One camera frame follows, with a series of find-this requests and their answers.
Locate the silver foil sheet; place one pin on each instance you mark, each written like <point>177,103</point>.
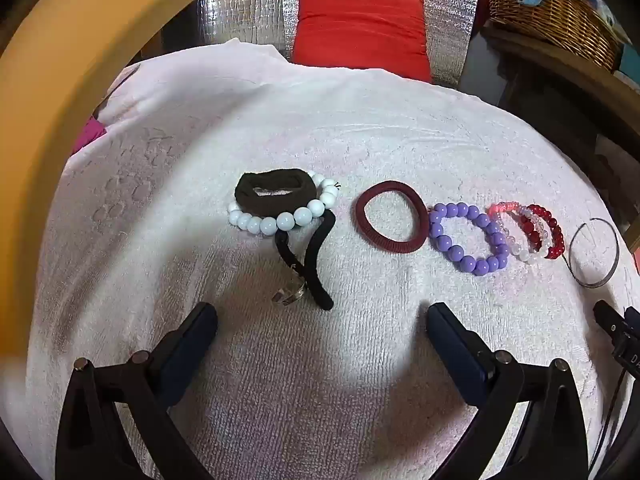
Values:
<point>250,5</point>

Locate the red cushion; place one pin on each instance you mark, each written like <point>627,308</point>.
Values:
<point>360,30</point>

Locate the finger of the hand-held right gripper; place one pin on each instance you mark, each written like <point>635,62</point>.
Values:
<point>606,317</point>

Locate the dark wooden shelf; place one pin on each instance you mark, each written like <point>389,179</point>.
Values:
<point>550,85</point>

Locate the thin metal bangle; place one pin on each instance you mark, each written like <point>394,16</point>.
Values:
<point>614,260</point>

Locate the wicker basket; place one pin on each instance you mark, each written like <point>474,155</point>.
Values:
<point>550,15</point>

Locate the white textured blanket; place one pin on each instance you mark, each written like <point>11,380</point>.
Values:
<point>300,125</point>

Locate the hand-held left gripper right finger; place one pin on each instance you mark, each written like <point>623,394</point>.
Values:
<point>450,345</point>

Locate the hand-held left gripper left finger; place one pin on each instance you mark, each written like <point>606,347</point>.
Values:
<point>192,340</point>

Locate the pink cushion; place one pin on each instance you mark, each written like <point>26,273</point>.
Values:
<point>90,135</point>

